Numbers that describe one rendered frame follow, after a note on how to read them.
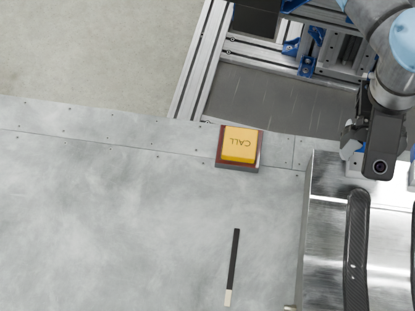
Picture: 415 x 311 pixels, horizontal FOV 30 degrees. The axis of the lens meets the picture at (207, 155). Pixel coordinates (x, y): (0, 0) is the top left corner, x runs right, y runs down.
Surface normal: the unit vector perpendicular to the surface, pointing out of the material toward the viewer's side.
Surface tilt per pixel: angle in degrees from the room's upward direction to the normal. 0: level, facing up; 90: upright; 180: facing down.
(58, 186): 0
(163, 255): 0
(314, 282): 26
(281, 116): 0
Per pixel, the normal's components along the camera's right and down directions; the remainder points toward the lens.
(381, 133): -0.04, 0.04
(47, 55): 0.04, -0.44
